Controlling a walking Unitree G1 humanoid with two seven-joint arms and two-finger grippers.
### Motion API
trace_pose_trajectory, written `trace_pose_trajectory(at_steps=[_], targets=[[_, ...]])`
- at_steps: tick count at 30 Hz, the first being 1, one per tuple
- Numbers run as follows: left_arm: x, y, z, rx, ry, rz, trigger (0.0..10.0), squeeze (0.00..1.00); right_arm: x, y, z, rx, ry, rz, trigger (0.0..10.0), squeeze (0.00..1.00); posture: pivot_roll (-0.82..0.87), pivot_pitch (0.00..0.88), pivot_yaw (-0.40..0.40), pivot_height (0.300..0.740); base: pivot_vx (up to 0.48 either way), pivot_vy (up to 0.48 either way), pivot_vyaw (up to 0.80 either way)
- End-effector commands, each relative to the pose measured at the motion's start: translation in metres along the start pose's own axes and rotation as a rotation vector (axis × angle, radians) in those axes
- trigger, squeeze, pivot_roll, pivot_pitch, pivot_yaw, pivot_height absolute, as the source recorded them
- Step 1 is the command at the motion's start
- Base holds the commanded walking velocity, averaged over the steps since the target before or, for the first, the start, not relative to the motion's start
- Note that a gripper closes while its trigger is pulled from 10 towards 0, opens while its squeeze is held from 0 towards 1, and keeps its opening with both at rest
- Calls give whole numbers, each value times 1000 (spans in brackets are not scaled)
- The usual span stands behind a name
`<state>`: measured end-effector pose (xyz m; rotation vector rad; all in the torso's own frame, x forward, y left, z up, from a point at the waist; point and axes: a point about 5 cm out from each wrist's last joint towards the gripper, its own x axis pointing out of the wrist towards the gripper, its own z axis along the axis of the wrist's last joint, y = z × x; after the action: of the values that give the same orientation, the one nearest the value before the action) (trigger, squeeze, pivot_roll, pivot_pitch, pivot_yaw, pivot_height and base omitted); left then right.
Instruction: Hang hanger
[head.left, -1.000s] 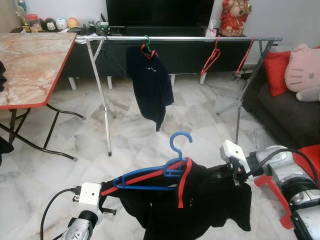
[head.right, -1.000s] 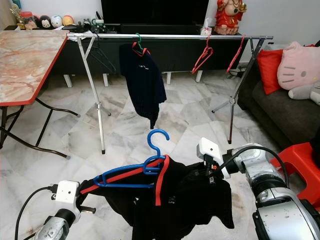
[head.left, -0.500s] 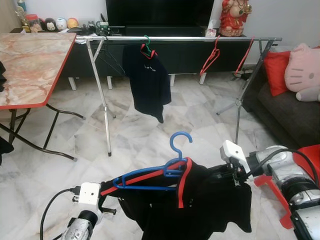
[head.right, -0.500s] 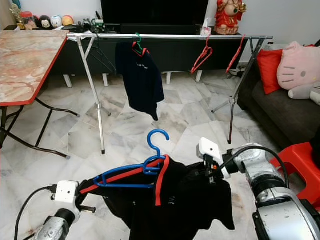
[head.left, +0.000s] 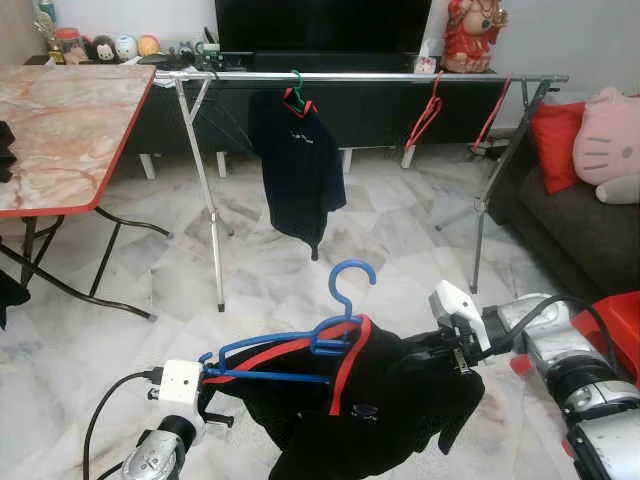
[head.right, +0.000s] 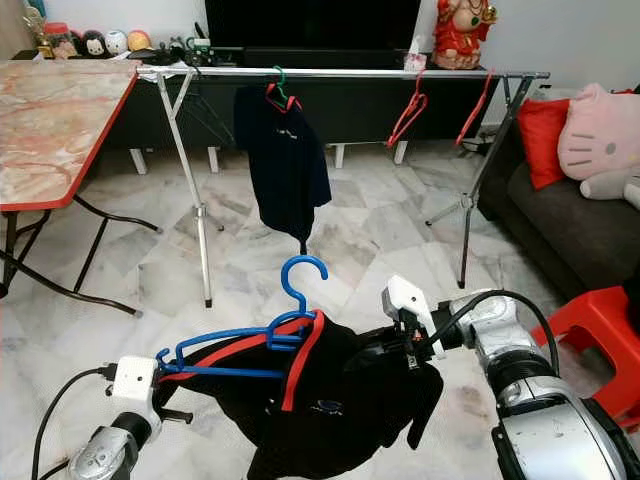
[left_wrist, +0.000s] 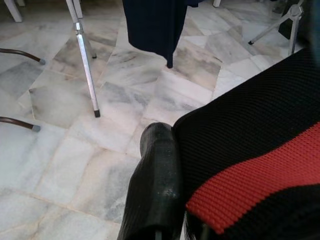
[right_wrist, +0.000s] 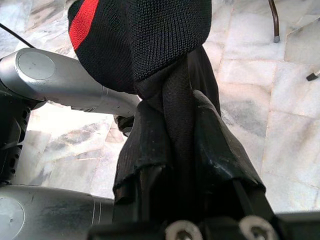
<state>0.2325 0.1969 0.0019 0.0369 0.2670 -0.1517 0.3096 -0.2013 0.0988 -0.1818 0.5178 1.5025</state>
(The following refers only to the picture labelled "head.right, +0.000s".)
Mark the blue plastic hanger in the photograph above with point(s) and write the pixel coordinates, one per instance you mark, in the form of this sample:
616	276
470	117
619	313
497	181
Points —
300	282

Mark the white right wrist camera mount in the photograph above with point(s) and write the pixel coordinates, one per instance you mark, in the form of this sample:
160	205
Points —
410	300

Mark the red square cushion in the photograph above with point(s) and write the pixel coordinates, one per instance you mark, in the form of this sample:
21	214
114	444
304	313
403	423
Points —
542	140

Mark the white round plush toy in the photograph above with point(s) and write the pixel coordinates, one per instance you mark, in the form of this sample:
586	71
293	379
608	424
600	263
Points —
116	42

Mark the black remote control holder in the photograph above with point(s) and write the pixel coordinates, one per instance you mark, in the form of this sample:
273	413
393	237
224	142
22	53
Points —
195	50

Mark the black flat screen television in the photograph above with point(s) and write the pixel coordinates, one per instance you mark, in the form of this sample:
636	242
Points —
310	22

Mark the black round plush toy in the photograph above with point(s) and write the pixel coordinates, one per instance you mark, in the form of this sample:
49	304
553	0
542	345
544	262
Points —
93	44

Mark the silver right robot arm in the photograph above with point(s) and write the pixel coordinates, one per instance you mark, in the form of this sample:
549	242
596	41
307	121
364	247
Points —
540	390

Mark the pink cat face pillow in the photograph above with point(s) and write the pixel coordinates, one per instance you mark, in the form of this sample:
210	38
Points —
600	135

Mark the green plastic hanger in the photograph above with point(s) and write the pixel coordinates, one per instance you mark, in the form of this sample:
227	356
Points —
278	93

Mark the orange round plush toy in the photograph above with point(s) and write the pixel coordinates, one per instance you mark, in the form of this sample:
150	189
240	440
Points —
138	40

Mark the dark grey fabric sofa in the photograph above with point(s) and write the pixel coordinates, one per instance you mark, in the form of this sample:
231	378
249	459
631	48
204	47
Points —
570	230

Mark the red plastic hanger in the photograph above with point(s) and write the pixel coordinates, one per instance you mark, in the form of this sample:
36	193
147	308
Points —
473	115
405	120

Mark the navy shirt red collar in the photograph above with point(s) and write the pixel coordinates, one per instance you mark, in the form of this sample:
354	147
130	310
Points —
280	165

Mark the grey Totoro plush pillow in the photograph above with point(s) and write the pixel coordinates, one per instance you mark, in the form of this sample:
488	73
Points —
615	188

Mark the silver metal clothes rack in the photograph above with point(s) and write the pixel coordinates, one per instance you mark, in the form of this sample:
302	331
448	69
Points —
360	73

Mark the black low TV cabinet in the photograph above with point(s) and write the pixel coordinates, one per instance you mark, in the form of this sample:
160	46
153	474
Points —
360	105

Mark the black garment red trim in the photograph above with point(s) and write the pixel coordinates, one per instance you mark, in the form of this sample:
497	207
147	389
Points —
360	405

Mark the red laughing Buddha statue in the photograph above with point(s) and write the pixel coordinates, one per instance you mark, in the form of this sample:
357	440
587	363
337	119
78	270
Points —
463	32

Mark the marble pattern folding table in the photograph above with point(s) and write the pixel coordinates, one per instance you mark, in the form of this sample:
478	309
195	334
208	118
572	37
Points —
60	130

